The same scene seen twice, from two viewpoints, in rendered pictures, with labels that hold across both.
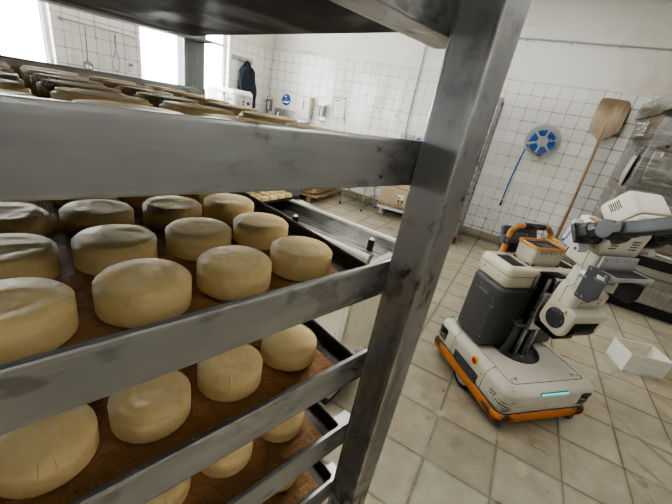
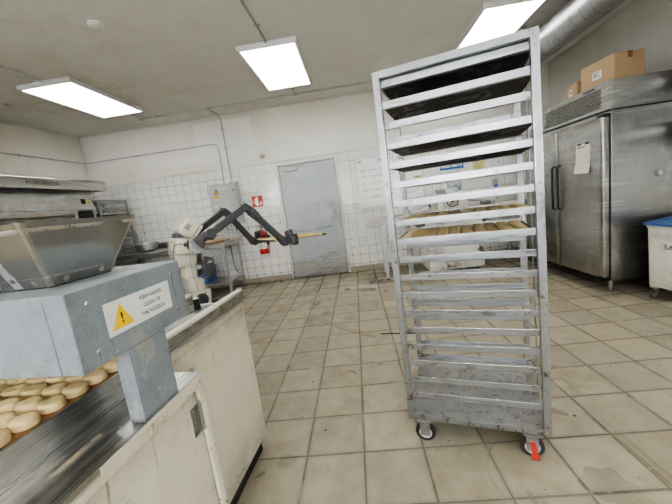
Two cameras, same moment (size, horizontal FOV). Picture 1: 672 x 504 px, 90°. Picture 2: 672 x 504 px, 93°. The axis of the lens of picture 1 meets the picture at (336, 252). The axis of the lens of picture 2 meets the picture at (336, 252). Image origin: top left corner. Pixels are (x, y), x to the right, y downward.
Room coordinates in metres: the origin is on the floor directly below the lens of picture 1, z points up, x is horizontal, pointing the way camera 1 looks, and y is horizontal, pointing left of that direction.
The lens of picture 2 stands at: (1.37, 1.58, 1.28)
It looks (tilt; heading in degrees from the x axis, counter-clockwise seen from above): 9 degrees down; 249
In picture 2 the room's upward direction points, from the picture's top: 8 degrees counter-clockwise
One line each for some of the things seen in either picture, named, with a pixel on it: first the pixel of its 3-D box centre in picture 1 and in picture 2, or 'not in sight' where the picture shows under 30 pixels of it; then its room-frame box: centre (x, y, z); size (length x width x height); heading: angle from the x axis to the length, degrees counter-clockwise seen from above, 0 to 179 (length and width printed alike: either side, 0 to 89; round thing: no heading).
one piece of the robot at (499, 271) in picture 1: (522, 296); not in sight; (1.82, -1.15, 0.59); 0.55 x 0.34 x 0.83; 109
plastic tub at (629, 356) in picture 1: (637, 357); not in sight; (2.20, -2.41, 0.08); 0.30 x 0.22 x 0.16; 85
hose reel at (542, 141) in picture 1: (530, 169); not in sight; (4.62, -2.30, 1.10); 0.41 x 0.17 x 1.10; 64
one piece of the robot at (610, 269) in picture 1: (612, 279); (201, 264); (1.45, -1.27, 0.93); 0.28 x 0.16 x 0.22; 109
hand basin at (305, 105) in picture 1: (281, 126); not in sight; (6.27, 1.36, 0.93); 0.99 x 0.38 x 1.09; 64
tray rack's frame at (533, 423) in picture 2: not in sight; (462, 254); (0.17, 0.31, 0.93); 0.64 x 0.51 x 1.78; 136
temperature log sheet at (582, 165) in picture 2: not in sight; (581, 158); (-2.30, -0.57, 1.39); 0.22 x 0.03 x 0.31; 64
